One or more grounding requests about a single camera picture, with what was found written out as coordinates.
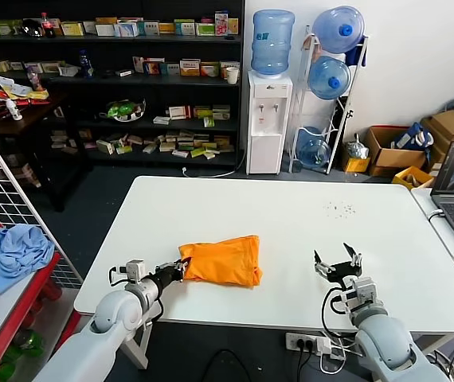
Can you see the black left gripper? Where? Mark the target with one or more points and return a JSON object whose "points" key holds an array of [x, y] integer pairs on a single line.
{"points": [[167, 275]]}

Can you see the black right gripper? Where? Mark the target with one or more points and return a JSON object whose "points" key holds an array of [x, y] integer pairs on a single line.
{"points": [[344, 271]]}

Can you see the orange t-shirt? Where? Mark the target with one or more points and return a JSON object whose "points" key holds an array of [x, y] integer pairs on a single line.
{"points": [[223, 262]]}

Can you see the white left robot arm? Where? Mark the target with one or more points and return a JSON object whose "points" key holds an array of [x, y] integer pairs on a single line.
{"points": [[107, 314]]}

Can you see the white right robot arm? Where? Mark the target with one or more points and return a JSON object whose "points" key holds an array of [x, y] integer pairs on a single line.
{"points": [[386, 338]]}

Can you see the scattered small crumbs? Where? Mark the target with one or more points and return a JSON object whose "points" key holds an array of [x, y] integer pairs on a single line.
{"points": [[346, 210]]}

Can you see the white charger adapter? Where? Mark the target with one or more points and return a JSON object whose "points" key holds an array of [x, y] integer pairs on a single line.
{"points": [[324, 345]]}

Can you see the white power strip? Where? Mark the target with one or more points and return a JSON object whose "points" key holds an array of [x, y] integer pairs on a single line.
{"points": [[300, 343]]}

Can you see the white table leg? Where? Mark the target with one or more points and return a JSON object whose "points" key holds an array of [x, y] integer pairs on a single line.
{"points": [[139, 354]]}

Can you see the small yellow box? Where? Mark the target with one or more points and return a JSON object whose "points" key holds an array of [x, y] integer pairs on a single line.
{"points": [[355, 164]]}

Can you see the white side table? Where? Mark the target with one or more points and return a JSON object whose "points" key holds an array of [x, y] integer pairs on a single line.
{"points": [[446, 246]]}

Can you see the yellow open box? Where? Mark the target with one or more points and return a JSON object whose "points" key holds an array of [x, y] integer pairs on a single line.
{"points": [[405, 176]]}

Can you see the silver foil bag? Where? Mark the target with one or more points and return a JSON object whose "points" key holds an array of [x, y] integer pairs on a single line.
{"points": [[357, 151]]}

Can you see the large cardboard box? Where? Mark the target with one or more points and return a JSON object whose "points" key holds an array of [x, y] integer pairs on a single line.
{"points": [[394, 158]]}

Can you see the white metal jug rack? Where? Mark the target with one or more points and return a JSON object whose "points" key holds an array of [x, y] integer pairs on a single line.
{"points": [[342, 120]]}

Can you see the white green-edged box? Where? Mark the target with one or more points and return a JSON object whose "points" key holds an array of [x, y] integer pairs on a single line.
{"points": [[105, 147]]}

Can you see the white water dispenser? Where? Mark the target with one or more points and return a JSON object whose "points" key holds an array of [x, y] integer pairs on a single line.
{"points": [[265, 140]]}

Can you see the blue bag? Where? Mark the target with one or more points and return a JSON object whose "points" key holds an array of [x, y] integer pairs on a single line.
{"points": [[410, 138]]}

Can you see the small green box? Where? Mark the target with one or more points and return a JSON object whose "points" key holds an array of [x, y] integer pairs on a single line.
{"points": [[209, 122]]}

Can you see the flat white medicine box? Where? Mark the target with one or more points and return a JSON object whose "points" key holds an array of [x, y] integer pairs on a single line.
{"points": [[162, 121]]}

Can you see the red white medicine box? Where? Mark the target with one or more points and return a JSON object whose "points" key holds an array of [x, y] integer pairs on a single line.
{"points": [[180, 113]]}

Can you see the light blue garment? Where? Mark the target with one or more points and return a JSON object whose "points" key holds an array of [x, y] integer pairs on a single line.
{"points": [[16, 254]]}

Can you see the green plastic container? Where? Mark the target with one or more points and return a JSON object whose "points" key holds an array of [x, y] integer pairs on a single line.
{"points": [[28, 342]]}

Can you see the black shelving unit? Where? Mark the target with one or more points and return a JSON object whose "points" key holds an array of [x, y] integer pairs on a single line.
{"points": [[171, 96]]}

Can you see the tan cardboard box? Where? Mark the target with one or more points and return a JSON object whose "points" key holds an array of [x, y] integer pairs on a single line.
{"points": [[450, 122]]}

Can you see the red-framed side table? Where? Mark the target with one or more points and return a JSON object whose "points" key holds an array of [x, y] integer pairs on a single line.
{"points": [[0, 306]]}

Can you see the teal white medicine box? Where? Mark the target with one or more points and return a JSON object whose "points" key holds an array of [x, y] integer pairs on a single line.
{"points": [[149, 28], [171, 70]]}

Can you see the white paper cup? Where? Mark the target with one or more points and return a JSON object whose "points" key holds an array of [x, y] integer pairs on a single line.
{"points": [[232, 76]]}

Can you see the orange yellow medicine box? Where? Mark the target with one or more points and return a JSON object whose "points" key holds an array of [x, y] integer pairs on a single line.
{"points": [[190, 68]]}

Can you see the orange green medicine box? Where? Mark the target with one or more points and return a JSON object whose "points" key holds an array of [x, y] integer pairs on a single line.
{"points": [[210, 70]]}

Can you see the small flat white box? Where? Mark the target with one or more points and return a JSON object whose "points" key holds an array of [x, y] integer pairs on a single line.
{"points": [[124, 74]]}

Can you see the red orange medicine box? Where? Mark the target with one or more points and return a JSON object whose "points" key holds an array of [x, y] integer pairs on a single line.
{"points": [[154, 67]]}

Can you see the dark blue hanging cloth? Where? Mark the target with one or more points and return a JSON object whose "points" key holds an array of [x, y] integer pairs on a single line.
{"points": [[357, 56]]}

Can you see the tall white pink box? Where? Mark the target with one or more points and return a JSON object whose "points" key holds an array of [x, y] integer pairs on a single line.
{"points": [[138, 65]]}

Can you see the white orange medicine box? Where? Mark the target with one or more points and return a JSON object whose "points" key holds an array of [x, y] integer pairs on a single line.
{"points": [[224, 65]]}

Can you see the dark wooden table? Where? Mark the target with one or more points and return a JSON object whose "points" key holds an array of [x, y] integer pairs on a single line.
{"points": [[32, 116]]}

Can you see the red packets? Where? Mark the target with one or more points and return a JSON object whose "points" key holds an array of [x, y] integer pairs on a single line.
{"points": [[32, 102]]}

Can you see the blue drink bottle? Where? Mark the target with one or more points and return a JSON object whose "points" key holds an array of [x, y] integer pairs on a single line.
{"points": [[86, 66]]}

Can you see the open white box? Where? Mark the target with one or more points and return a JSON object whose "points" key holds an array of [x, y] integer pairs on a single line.
{"points": [[69, 71]]}

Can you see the labelled blue water jug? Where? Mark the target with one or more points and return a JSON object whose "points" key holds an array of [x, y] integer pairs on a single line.
{"points": [[271, 44]]}

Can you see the small white bottle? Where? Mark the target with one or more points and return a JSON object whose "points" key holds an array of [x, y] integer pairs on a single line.
{"points": [[14, 112]]}

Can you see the purple drink bottle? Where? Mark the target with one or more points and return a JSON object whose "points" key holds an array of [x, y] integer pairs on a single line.
{"points": [[34, 80]]}

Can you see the teal green medicine box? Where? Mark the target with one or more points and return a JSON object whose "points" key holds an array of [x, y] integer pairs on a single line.
{"points": [[184, 28]]}

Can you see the flat yellow medicine box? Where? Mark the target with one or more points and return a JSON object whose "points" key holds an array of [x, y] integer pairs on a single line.
{"points": [[167, 28]]}

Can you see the blue white medicine box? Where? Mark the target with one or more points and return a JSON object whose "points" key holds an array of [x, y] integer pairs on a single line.
{"points": [[126, 30]]}

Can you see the yellow white paper bags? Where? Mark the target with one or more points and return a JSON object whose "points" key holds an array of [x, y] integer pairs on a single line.
{"points": [[12, 88]]}

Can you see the white orange-topped box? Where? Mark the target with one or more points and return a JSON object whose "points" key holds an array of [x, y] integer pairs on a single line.
{"points": [[105, 28]]}

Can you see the small white medicine box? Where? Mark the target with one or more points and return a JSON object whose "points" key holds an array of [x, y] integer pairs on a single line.
{"points": [[89, 27]]}

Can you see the cola bottle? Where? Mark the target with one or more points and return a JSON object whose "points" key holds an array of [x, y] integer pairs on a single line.
{"points": [[48, 28]]}

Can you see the shiny black ball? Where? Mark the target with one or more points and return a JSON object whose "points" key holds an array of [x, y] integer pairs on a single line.
{"points": [[31, 28]]}

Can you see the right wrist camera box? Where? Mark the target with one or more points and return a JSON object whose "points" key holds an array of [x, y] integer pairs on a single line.
{"points": [[364, 294]]}

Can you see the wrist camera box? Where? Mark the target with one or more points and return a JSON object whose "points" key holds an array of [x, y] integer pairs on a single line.
{"points": [[364, 294], [136, 272]]}

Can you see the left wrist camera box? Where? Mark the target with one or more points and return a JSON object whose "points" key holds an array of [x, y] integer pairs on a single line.
{"points": [[136, 272]]}

